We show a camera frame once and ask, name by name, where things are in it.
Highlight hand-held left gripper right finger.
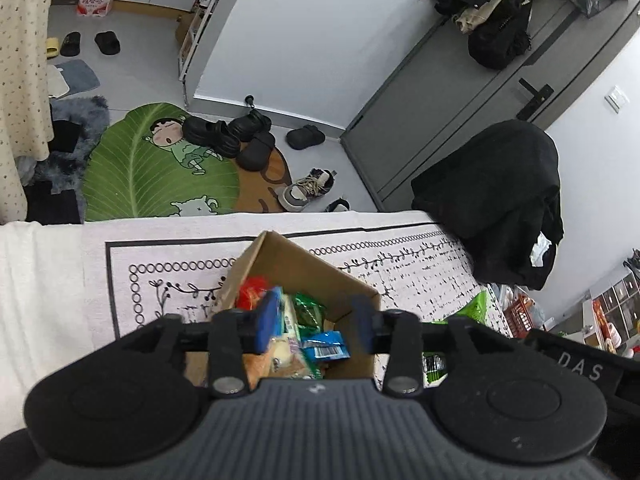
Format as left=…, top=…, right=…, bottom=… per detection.
left=350, top=295, right=506, bottom=396

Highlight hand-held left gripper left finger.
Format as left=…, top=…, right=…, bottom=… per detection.
left=117, top=287, right=285, bottom=397

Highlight cream white snack packet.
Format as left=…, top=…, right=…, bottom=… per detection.
left=280, top=294, right=299, bottom=336

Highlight small orange snack packet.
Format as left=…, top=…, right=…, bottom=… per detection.
left=235, top=276, right=272, bottom=311

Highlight blue snack packet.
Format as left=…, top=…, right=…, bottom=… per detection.
left=300, top=330, right=349, bottom=362

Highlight orange rice cracker packet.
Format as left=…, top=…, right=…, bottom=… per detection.
left=245, top=335, right=322, bottom=386

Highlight green candy packet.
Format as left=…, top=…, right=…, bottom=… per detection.
left=292, top=292, right=327, bottom=332

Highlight cardboard box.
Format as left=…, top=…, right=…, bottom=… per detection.
left=185, top=231, right=382, bottom=391

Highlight white curved desk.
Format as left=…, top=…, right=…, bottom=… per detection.
left=565, top=300, right=640, bottom=361

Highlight black patterned white cloth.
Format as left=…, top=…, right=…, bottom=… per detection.
left=82, top=211, right=516, bottom=391

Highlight red plastic basket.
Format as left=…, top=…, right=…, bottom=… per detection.
left=502, top=294, right=543, bottom=338

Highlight grey and white sneaker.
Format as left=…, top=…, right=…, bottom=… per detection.
left=280, top=167, right=338, bottom=212

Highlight black jacket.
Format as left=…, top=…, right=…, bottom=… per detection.
left=411, top=120, right=565, bottom=291

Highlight black slipper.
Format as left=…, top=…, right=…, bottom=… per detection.
left=286, top=124, right=326, bottom=151

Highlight green leaf cartoon rug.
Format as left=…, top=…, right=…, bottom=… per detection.
left=81, top=102, right=293, bottom=222

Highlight grey door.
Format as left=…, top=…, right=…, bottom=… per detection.
left=340, top=0, right=640, bottom=213

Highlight grey fluffy rug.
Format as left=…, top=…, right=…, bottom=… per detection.
left=15, top=96, right=110, bottom=196

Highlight white narrow rack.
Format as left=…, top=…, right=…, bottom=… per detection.
left=177, top=0, right=236, bottom=106

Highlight blue floor mat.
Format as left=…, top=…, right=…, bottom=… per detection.
left=54, top=59, right=101, bottom=96

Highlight hanging dark clothes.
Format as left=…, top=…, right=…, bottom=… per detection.
left=425, top=0, right=556, bottom=71

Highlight cream dotted curtain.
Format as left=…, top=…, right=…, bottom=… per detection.
left=0, top=0, right=56, bottom=223

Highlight pack of water bottles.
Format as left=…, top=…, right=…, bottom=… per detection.
left=76, top=0, right=115, bottom=18

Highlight white light switch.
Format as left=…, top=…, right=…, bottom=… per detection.
left=605, top=85, right=631, bottom=112

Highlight black door handle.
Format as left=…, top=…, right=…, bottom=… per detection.
left=517, top=77, right=555, bottom=121

